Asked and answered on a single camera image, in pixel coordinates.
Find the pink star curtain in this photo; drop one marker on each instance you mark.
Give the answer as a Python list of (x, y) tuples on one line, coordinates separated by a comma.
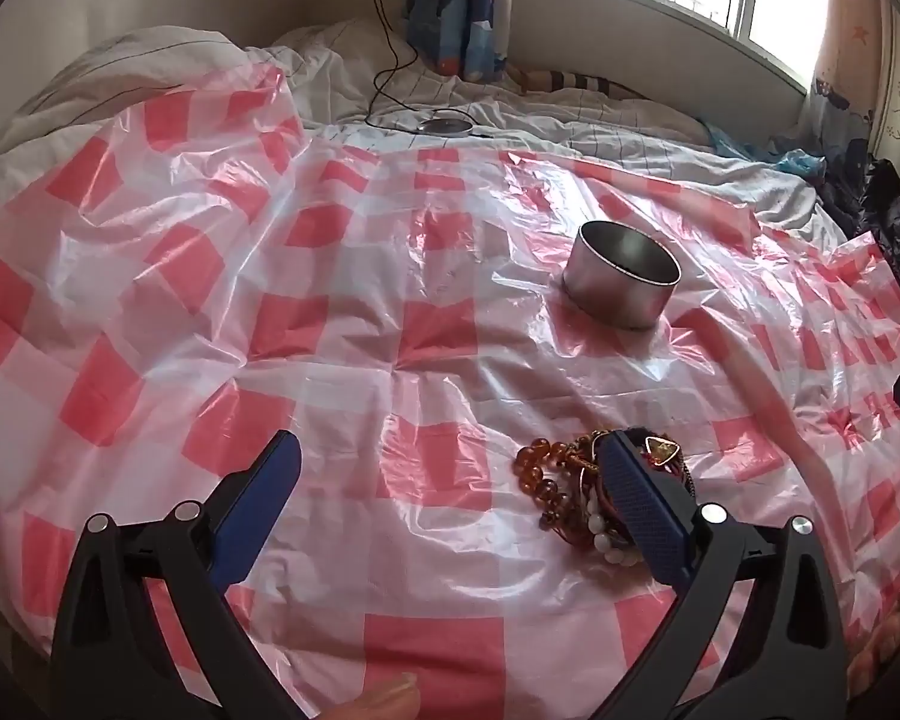
[(836, 117)]

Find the red white checkered plastic sheet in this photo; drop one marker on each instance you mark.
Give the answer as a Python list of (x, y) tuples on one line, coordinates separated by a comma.
[(203, 272)]

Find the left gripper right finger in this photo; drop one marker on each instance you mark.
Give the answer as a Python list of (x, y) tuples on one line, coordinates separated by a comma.
[(788, 656)]

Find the black jacket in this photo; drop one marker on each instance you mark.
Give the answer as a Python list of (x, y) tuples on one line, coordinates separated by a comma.
[(861, 195)]

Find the light blue plastic bag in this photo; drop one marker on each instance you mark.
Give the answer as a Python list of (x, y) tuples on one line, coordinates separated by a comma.
[(782, 156)]

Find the round grey charger puck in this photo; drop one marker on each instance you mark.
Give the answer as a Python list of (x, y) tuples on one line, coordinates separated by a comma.
[(445, 127)]

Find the round silver metal tin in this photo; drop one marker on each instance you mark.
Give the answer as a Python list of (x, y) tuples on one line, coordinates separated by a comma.
[(619, 275)]

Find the person's hand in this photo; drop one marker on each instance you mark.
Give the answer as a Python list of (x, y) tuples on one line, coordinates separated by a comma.
[(399, 699)]

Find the striped pillow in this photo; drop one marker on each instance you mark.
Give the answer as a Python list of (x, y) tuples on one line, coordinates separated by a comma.
[(547, 81)]

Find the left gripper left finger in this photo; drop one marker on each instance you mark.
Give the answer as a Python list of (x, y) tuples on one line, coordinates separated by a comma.
[(109, 656)]

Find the white grid bedsheet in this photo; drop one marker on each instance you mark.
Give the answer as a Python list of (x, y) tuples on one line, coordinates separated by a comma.
[(331, 72)]

